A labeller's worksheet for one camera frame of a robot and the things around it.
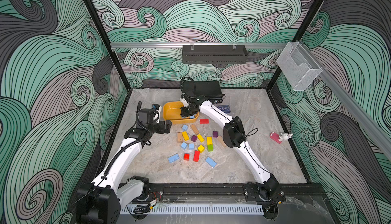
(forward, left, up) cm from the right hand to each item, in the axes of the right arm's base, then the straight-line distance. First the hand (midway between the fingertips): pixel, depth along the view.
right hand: (181, 114), depth 100 cm
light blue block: (-3, -8, +2) cm, 8 cm away
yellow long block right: (-18, -18, -3) cm, 25 cm away
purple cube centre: (-16, -9, -2) cm, 19 cm away
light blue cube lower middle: (-22, -7, -2) cm, 23 cm away
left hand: (-13, +9, +13) cm, 20 cm away
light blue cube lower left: (-21, -2, -2) cm, 21 cm away
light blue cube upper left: (-10, -3, -1) cm, 10 cm away
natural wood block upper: (-9, -9, -4) cm, 13 cm away
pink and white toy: (-17, -60, -2) cm, 63 cm away
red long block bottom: (-27, -10, -3) cm, 29 cm away
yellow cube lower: (-23, -13, -2) cm, 26 cm away
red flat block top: (-4, -15, -3) cm, 16 cm away
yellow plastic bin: (+3, +7, -2) cm, 8 cm away
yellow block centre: (-16, -13, -3) cm, 20 cm away
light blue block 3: (-31, -19, -3) cm, 36 cm away
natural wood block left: (-16, 0, -2) cm, 16 cm away
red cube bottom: (-27, -4, -3) cm, 28 cm away
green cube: (-22, -18, -3) cm, 29 cm away
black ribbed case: (+24, -22, -1) cm, 33 cm away
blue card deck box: (+7, -31, -3) cm, 32 cm away
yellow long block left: (-14, -3, -2) cm, 15 cm away
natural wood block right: (-27, -22, +16) cm, 38 cm away
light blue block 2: (-28, +3, -2) cm, 28 cm away
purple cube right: (-14, -22, -2) cm, 26 cm away
